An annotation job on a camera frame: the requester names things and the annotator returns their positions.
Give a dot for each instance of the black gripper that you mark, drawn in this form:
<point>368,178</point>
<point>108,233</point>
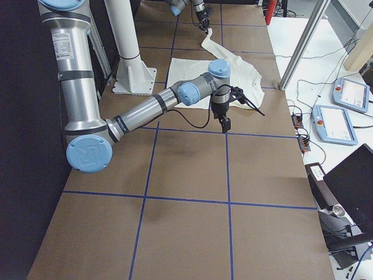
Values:
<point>219,111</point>
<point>202,14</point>

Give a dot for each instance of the cream long-sleeve cat shirt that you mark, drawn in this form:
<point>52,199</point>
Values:
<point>242,74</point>

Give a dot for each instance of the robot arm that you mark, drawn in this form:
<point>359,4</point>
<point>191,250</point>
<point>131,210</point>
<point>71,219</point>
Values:
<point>90,137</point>
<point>177,6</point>

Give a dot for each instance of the red cylinder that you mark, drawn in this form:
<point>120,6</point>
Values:
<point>270,11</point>

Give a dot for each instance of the orange black connector strip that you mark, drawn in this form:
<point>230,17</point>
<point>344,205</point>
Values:
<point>302,134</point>

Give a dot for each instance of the brown paper table cover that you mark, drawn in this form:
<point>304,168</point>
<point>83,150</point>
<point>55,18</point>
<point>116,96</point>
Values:
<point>181,200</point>

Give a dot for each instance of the dark labelled box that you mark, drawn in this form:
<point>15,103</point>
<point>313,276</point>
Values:
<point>319,188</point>

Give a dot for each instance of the lower teach pendant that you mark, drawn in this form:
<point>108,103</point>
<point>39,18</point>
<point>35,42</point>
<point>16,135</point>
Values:
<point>333,125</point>

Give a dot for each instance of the teach pendant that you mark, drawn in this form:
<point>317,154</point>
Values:
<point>333,125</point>
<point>350,94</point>

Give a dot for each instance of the upper teach pendant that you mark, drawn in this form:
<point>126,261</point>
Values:
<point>350,94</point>

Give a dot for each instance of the black monitor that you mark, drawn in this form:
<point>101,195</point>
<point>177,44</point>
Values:
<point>351,184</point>

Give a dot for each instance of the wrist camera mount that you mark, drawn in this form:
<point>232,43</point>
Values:
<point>237,94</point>

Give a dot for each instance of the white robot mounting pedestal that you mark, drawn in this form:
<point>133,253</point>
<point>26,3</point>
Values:
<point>133,76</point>

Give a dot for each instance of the aluminium frame post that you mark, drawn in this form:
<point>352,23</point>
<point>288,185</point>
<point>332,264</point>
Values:
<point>310,28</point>

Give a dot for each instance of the wooden post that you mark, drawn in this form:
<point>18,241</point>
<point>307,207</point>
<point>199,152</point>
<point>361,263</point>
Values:
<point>362,52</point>

